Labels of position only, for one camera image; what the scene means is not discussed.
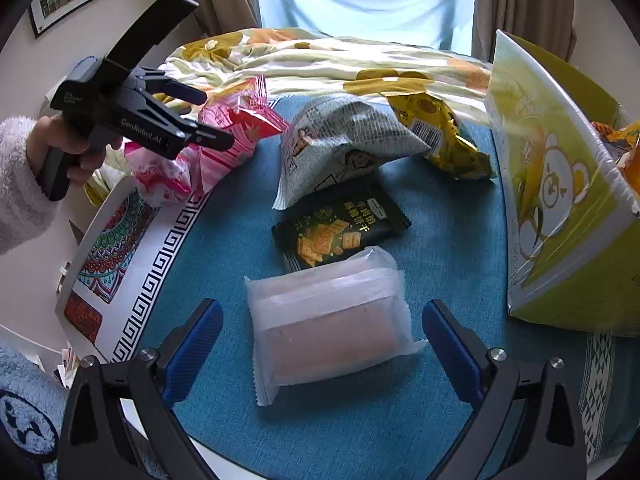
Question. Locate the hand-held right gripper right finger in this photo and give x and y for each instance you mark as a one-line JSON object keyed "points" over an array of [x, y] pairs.
{"points": [[452, 355]]}

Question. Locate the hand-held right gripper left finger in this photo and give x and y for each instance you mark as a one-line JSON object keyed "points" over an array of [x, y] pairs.
{"points": [[195, 350]]}

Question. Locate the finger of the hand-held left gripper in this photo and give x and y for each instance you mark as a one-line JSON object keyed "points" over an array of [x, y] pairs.
{"points": [[187, 94], [210, 139]]}

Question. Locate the person's left hand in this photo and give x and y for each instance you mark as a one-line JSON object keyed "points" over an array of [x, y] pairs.
{"points": [[80, 162]]}

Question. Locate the light blue hanging cloth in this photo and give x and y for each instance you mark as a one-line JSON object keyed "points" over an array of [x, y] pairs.
{"points": [[365, 0]]}

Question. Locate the green cardboard box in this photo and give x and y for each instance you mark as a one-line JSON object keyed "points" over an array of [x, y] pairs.
{"points": [[560, 200]]}

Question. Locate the orange snack packet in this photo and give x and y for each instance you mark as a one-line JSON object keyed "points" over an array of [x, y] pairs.
{"points": [[620, 140]]}

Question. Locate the blue fuzzy robe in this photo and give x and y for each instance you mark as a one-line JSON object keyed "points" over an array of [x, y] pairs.
{"points": [[27, 410]]}

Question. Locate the pink snack packet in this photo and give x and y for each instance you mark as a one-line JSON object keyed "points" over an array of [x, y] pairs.
{"points": [[225, 160]]}

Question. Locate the grey white snack packet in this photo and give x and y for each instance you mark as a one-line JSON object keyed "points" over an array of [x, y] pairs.
{"points": [[340, 145]]}

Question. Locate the yellow snack packet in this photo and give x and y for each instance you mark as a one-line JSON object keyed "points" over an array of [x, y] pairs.
{"points": [[440, 135]]}

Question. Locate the clear cake packet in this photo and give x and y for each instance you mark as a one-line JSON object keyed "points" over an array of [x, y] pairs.
{"points": [[330, 320]]}

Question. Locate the dark green cracker packet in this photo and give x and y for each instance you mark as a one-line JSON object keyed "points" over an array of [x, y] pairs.
{"points": [[340, 232]]}

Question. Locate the floral green blanket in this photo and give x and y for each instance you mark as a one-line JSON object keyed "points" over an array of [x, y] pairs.
{"points": [[325, 65]]}

